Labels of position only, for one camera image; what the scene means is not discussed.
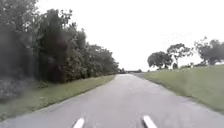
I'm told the grey asphalt path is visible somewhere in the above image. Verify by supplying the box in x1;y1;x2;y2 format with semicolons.
0;73;224;128

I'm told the broad round tree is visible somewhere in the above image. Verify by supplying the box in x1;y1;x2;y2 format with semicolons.
146;51;174;70

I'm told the dense wood of trees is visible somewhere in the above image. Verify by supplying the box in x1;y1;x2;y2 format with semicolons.
0;0;121;101

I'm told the robot's own part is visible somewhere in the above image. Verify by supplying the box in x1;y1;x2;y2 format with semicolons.
72;117;86;128
143;115;158;128

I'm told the tall thin tree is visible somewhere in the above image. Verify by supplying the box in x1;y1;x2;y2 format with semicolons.
166;43;194;68

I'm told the grass verge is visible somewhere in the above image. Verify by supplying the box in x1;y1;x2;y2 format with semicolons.
0;74;117;122

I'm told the grass slope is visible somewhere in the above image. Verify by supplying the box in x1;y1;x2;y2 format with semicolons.
132;64;224;114

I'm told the large dark tree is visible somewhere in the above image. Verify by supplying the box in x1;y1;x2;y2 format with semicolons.
194;36;224;66

